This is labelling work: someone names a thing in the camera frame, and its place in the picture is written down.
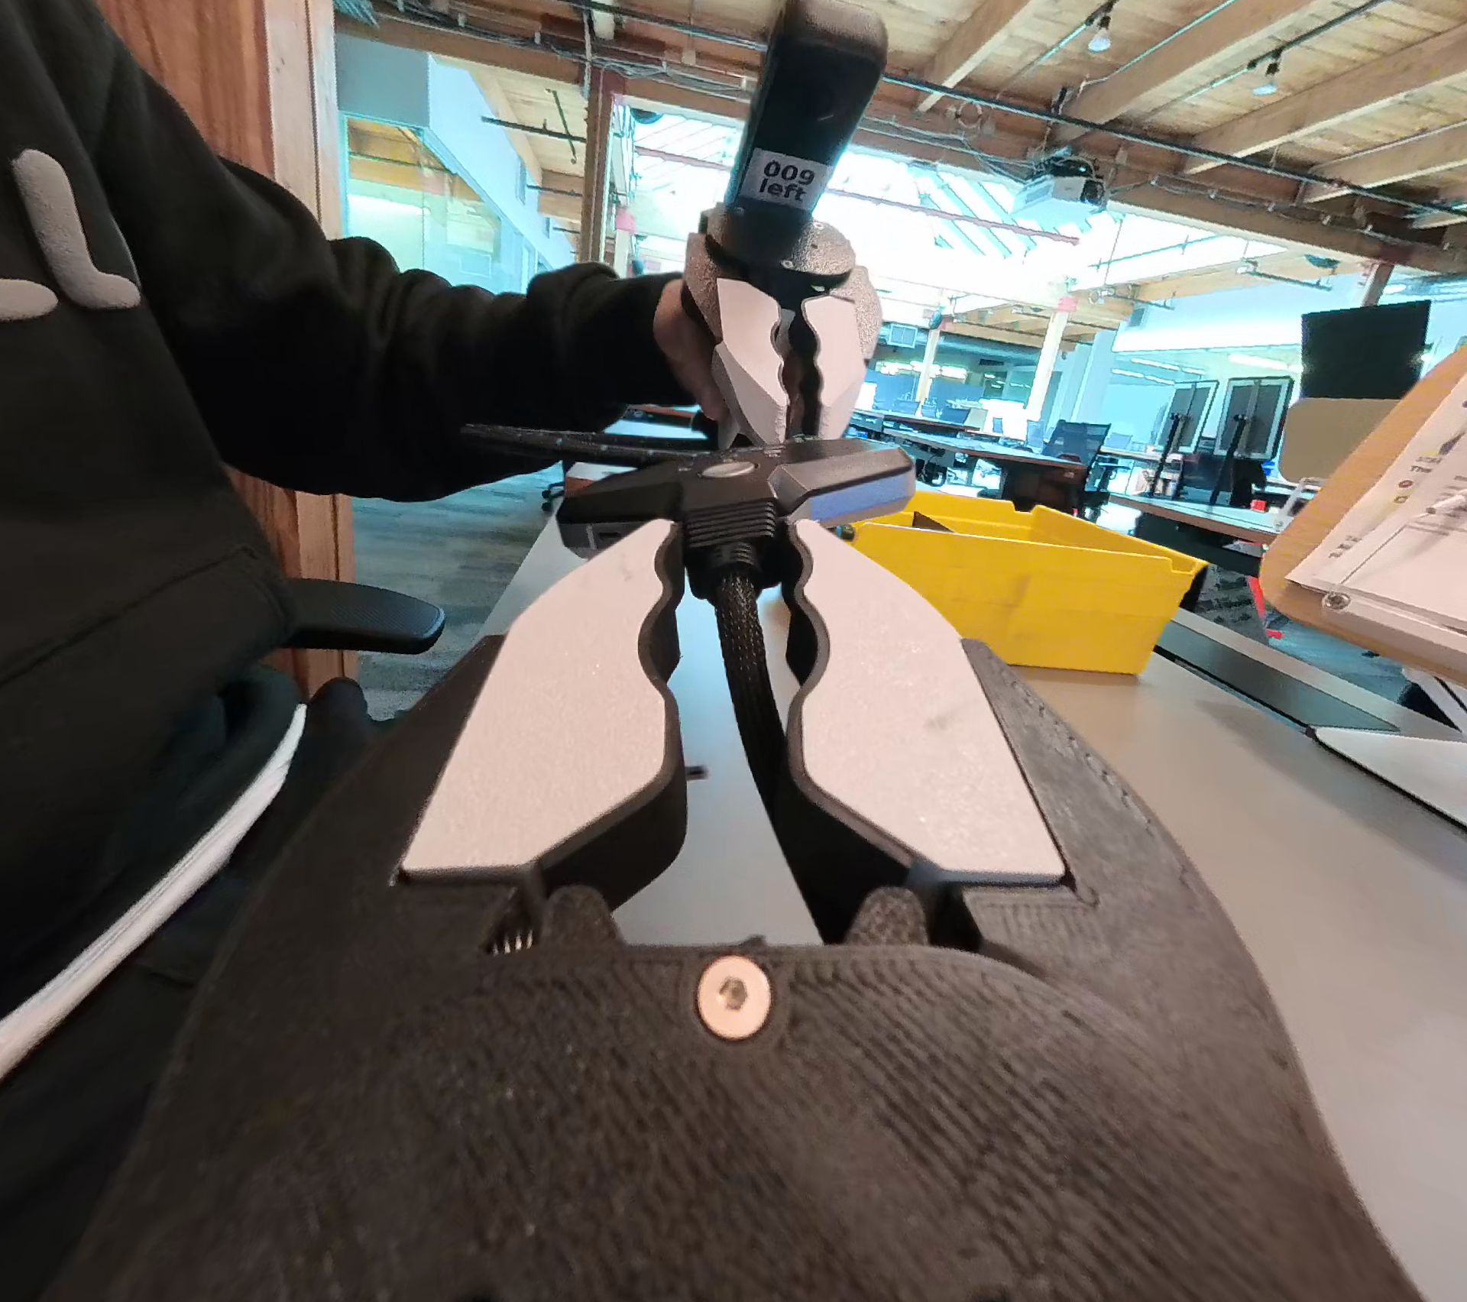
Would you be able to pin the black office chair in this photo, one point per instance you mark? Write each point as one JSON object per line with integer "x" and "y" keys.
{"x": 368, "y": 620}

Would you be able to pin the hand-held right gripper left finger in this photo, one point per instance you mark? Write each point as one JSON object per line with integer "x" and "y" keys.
{"x": 539, "y": 729}

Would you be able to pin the wooden document stand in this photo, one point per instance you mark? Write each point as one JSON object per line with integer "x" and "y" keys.
{"x": 1301, "y": 533}

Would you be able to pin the white ceiling projector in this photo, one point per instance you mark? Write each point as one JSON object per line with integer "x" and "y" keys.
{"x": 1061, "y": 188}

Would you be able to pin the person's left hand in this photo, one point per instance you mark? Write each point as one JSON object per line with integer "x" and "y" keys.
{"x": 679, "y": 345}

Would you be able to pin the wooden pillar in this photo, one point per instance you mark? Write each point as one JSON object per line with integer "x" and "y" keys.
{"x": 230, "y": 64}

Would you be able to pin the ceiling track spotlight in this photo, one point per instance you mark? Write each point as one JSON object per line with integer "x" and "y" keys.
{"x": 1101, "y": 35}
{"x": 1268, "y": 75}

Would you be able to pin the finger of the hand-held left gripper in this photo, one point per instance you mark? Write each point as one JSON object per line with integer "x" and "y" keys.
{"x": 745, "y": 350}
{"x": 840, "y": 350}

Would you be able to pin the person's dark trouser leg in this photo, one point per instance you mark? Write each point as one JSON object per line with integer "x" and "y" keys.
{"x": 70, "y": 1152}

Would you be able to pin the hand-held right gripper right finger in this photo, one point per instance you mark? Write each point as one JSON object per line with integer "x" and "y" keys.
{"x": 918, "y": 740}

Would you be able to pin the black framed background monitor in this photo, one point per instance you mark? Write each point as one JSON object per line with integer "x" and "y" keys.
{"x": 1256, "y": 414}
{"x": 1193, "y": 414}

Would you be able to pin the yellow plastic bin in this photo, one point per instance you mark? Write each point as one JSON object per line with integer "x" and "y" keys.
{"x": 1032, "y": 591}

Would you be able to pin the person's black hoodie torso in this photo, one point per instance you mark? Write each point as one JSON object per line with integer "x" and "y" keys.
{"x": 116, "y": 464}

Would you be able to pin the person's left forearm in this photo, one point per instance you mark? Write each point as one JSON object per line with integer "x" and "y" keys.
{"x": 459, "y": 362}

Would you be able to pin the printed instruction sheet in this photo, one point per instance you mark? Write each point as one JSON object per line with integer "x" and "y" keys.
{"x": 1410, "y": 533}

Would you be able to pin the black monitor screen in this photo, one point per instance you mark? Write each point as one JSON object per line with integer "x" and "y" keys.
{"x": 1364, "y": 350}

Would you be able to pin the grey desk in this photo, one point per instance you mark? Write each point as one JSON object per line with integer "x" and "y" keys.
{"x": 1262, "y": 808}

